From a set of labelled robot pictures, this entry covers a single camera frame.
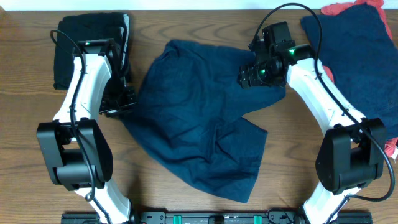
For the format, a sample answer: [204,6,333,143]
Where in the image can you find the navy blue shorts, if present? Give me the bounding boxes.
[122,40,285,203]

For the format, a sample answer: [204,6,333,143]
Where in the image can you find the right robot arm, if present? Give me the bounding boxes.
[238,22,385,223]

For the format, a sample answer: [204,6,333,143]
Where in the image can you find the red garment in pile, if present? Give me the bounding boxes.
[321,0,397,159]

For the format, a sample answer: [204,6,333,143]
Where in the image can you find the navy blue garment in pile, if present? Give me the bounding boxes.
[300,4,397,140]

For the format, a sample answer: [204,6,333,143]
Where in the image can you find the folded black garment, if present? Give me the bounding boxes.
[53,12,131,90]

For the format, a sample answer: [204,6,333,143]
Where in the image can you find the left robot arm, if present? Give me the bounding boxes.
[37,39,136,223]

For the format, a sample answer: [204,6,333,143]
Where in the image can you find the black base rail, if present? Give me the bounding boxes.
[60,210,373,224]

